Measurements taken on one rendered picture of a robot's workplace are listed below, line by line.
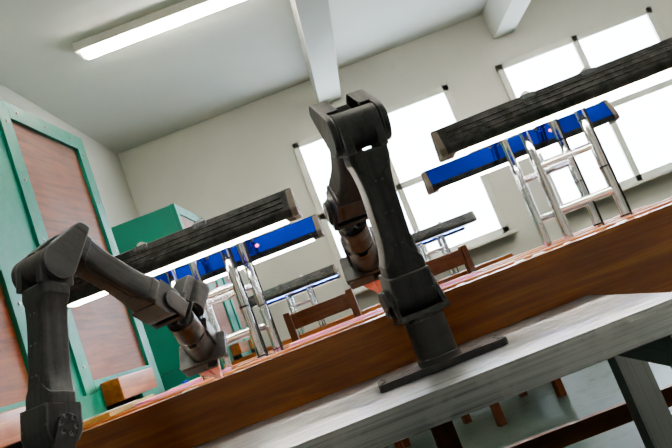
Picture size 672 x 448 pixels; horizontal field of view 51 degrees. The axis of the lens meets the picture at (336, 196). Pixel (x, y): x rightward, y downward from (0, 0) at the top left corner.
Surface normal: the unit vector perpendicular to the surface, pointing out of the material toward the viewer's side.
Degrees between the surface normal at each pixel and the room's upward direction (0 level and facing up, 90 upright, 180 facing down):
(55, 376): 81
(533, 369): 90
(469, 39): 90
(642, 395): 90
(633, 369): 90
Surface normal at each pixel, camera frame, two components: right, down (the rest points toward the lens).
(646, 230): -0.08, -0.14
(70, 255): 0.80, -0.39
